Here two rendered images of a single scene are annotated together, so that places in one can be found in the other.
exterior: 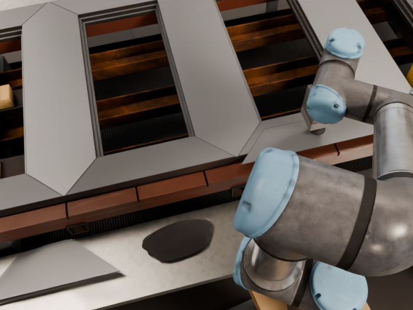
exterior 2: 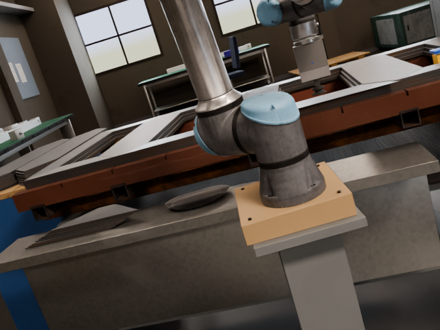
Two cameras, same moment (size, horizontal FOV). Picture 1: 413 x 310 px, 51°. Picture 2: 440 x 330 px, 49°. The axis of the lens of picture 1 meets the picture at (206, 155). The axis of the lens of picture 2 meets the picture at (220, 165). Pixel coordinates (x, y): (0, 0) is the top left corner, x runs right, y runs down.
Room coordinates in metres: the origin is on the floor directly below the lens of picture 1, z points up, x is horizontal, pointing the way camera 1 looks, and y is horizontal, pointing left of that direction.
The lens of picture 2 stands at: (-0.81, -0.51, 1.11)
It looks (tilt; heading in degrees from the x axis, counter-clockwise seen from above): 14 degrees down; 22
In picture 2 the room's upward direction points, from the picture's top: 17 degrees counter-clockwise
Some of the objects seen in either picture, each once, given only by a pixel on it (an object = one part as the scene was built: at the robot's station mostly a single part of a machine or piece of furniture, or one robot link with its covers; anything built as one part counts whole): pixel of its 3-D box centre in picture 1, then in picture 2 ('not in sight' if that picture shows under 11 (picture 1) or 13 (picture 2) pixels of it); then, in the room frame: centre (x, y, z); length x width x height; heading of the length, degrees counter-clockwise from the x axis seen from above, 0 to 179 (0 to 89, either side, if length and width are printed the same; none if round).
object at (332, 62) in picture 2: not in sight; (327, 65); (8.62, 0.66, 0.06); 1.39 x 0.96 x 0.13; 109
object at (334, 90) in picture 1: (338, 95); (282, 8); (0.52, -0.27, 1.13); 0.11 x 0.11 x 0.08; 66
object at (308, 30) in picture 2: not in sight; (305, 31); (0.62, -0.30, 1.06); 0.08 x 0.08 x 0.05
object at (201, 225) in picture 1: (179, 239); (196, 198); (0.41, 0.09, 0.70); 0.20 x 0.10 x 0.03; 106
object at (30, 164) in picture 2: not in sight; (48, 158); (0.98, 1.04, 0.82); 0.80 x 0.40 x 0.06; 11
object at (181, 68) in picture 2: not in sight; (207, 80); (7.86, 2.77, 0.45); 2.50 x 0.99 x 0.90; 109
